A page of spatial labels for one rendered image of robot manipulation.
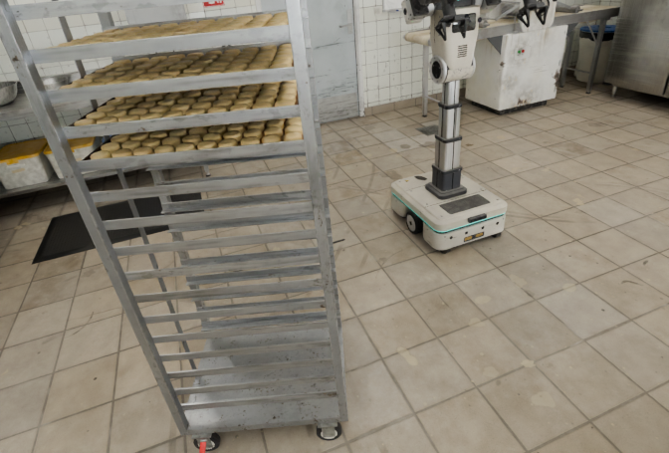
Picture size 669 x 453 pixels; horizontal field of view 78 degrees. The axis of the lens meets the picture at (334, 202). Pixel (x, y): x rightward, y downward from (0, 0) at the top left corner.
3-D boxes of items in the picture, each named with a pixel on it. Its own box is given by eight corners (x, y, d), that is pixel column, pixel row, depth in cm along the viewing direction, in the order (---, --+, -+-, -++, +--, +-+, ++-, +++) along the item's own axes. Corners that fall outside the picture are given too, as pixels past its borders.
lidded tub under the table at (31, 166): (-1, 192, 345) (-17, 163, 332) (17, 170, 384) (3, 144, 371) (51, 181, 354) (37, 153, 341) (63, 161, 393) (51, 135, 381)
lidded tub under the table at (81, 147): (54, 181, 355) (40, 152, 343) (64, 161, 394) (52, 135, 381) (103, 170, 366) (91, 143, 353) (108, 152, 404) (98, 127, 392)
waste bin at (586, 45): (626, 80, 543) (640, 25, 510) (595, 87, 528) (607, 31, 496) (590, 72, 587) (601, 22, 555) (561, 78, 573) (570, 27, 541)
